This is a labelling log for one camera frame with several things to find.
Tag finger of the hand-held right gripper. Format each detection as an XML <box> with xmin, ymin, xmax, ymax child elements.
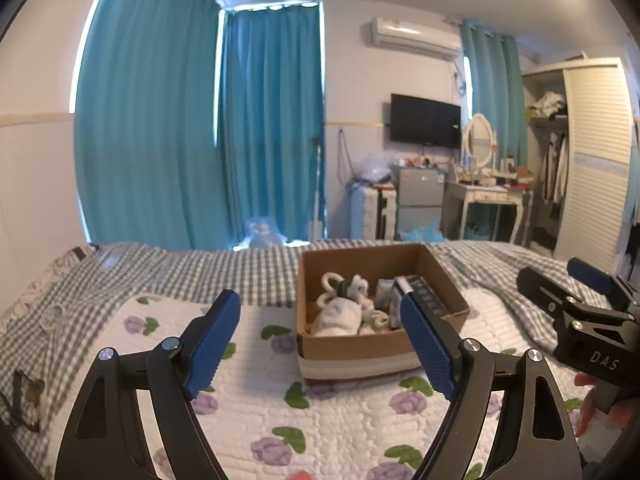
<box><xmin>516</xmin><ymin>266</ymin><xmax>610</xmax><ymax>332</ymax></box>
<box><xmin>567</xmin><ymin>257</ymin><xmax>640</xmax><ymax>311</ymax></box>

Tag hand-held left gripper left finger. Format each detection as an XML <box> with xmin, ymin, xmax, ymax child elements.
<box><xmin>54</xmin><ymin>288</ymin><xmax>242</xmax><ymax>480</ymax></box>

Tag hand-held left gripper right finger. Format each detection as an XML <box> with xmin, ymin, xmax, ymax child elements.
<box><xmin>399</xmin><ymin>290</ymin><xmax>583</xmax><ymax>480</ymax></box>

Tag navy and white tissue packet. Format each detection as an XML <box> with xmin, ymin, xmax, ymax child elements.
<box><xmin>392</xmin><ymin>275</ymin><xmax>447</xmax><ymax>320</ymax></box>

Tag small white patterned socks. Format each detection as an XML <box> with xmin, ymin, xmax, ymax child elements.
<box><xmin>360</xmin><ymin>309</ymin><xmax>392</xmax><ymax>334</ymax></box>

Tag pale blue grey sock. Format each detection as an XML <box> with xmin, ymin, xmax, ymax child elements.
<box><xmin>375</xmin><ymin>278</ymin><xmax>397</xmax><ymax>309</ymax></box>

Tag brown cardboard box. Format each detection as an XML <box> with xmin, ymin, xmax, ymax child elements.
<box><xmin>295</xmin><ymin>242</ymin><xmax>471</xmax><ymax>386</ymax></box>

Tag person's right hand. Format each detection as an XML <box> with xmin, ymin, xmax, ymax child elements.
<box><xmin>574</xmin><ymin>371</ymin><xmax>640</xmax><ymax>438</ymax></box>

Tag white floral quilt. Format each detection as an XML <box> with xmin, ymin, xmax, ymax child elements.
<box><xmin>45</xmin><ymin>287</ymin><xmax>597</xmax><ymax>480</ymax></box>

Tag grey checked bedsheet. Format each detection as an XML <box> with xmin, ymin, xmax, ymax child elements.
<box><xmin>0</xmin><ymin>240</ymin><xmax>622</xmax><ymax>480</ymax></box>

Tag hanging clothes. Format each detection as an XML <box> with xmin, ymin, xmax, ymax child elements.
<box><xmin>540</xmin><ymin>132</ymin><xmax>570</xmax><ymax>207</ymax></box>

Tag blue plastic bag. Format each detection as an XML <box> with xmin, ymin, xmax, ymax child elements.
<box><xmin>397</xmin><ymin>224</ymin><xmax>444</xmax><ymax>245</ymax></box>

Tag white dressing table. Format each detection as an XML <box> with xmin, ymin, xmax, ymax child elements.
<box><xmin>442</xmin><ymin>180</ymin><xmax>534</xmax><ymax>247</ymax></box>

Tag white slatted wardrobe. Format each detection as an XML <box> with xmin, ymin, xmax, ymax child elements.
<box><xmin>521</xmin><ymin>57</ymin><xmax>639</xmax><ymax>274</ymax></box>

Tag light blue plush toy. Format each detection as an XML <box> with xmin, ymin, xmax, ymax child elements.
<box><xmin>235</xmin><ymin>216</ymin><xmax>289</xmax><ymax>251</ymax></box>

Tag dressing table clutter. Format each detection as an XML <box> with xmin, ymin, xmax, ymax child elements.
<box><xmin>450</xmin><ymin>156</ymin><xmax>536</xmax><ymax>189</ymax></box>

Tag pale blue suitcase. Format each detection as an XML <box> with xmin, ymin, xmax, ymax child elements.
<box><xmin>350</xmin><ymin>186</ymin><xmax>398</xmax><ymax>241</ymax></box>

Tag grey mini fridge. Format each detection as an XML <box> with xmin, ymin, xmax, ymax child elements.
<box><xmin>391</xmin><ymin>166</ymin><xmax>445</xmax><ymax>239</ymax></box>

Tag white oval vanity mirror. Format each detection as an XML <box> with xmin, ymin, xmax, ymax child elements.
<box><xmin>461</xmin><ymin>112</ymin><xmax>497</xmax><ymax>170</ymax></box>

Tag clear tape roll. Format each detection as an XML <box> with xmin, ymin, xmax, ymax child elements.
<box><xmin>40</xmin><ymin>305</ymin><xmax>66</xmax><ymax>329</ymax></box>

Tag folded clothes pile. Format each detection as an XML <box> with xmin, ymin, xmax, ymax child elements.
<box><xmin>527</xmin><ymin>91</ymin><xmax>569</xmax><ymax>121</ymax></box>

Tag clear plastic bag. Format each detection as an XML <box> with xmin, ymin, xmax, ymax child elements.
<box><xmin>352</xmin><ymin>154</ymin><xmax>394</xmax><ymax>184</ymax></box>

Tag black framed pouch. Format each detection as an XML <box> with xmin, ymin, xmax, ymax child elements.
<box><xmin>0</xmin><ymin>369</ymin><xmax>47</xmax><ymax>434</ymax></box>

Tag narrow teal curtain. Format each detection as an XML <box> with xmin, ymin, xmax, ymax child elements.
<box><xmin>460</xmin><ymin>20</ymin><xmax>530</xmax><ymax>167</ymax></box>

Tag teal curtain with eyelets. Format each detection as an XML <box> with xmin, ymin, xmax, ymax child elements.
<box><xmin>216</xmin><ymin>3</ymin><xmax>327</xmax><ymax>249</ymax></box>

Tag wide teal curtain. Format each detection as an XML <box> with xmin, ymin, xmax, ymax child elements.
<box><xmin>74</xmin><ymin>0</ymin><xmax>224</xmax><ymax>252</ymax></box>

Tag white air conditioner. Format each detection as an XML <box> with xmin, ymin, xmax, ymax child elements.
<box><xmin>370</xmin><ymin>16</ymin><xmax>462</xmax><ymax>60</ymax></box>

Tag black wall television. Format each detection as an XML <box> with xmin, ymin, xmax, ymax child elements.
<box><xmin>390</xmin><ymin>93</ymin><xmax>462</xmax><ymax>150</ymax></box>

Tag hanging wall cable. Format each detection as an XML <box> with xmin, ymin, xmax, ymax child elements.
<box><xmin>337</xmin><ymin>128</ymin><xmax>354</xmax><ymax>187</ymax></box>

